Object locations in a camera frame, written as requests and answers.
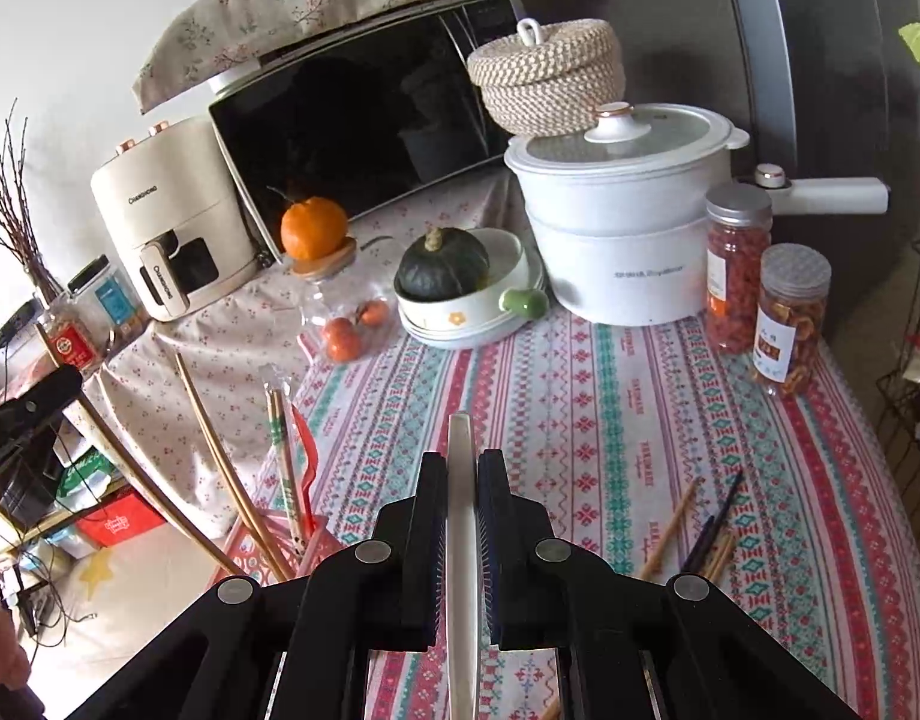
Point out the jar with red label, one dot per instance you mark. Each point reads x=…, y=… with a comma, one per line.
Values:
x=66, y=345

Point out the red plastic spoon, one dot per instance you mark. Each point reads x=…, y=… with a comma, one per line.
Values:
x=310, y=465

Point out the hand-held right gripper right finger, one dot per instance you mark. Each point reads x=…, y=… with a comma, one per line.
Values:
x=494, y=540

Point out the white spoon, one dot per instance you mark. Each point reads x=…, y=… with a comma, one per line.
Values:
x=461, y=465

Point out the large orange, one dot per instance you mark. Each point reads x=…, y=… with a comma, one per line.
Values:
x=314, y=229

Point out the patterned striped tablecloth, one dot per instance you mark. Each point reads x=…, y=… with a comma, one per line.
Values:
x=617, y=427

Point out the jar of dried snack rings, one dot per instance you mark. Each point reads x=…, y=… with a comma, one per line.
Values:
x=790, y=330

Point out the glass jar with wooden lid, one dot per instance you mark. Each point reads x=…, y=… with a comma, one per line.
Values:
x=317, y=300

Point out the printed wooden chopstick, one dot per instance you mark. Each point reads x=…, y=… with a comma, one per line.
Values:
x=278, y=457
x=289, y=457

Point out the plain bamboo chopstick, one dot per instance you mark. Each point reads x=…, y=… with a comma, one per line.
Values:
x=145, y=476
x=220, y=457

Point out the cream air fryer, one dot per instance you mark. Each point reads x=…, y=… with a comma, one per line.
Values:
x=175, y=195

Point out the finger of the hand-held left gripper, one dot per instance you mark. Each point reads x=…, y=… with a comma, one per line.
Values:
x=33, y=401

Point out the dried bare twigs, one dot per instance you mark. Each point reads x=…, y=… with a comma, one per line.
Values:
x=44, y=281

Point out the red box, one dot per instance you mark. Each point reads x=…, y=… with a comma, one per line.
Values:
x=123, y=525

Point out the dark green pumpkin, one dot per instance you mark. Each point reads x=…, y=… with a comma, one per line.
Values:
x=441, y=270

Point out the jar with blue label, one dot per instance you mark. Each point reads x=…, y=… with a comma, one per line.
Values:
x=115, y=307

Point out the small floral print cloth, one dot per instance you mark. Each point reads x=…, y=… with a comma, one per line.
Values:
x=205, y=360

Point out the small orange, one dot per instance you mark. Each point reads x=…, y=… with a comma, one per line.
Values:
x=371, y=313
x=340, y=339

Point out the jar of red berries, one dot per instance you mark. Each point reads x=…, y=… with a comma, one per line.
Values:
x=734, y=277

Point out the grey refrigerator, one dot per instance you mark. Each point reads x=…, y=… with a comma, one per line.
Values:
x=805, y=52

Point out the white electric pot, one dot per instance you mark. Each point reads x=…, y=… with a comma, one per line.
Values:
x=610, y=255

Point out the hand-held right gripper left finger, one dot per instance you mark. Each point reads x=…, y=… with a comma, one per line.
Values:
x=422, y=540

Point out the pink utensil holder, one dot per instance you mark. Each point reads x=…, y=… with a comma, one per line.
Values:
x=317, y=544

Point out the black chopstick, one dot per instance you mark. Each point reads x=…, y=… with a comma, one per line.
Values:
x=704, y=544
x=719, y=514

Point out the silver microwave oven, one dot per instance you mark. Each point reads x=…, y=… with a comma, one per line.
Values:
x=370, y=120

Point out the woven basket with lid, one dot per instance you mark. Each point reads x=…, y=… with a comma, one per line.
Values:
x=557, y=90

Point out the white pot lid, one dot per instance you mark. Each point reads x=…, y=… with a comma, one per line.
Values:
x=677, y=131

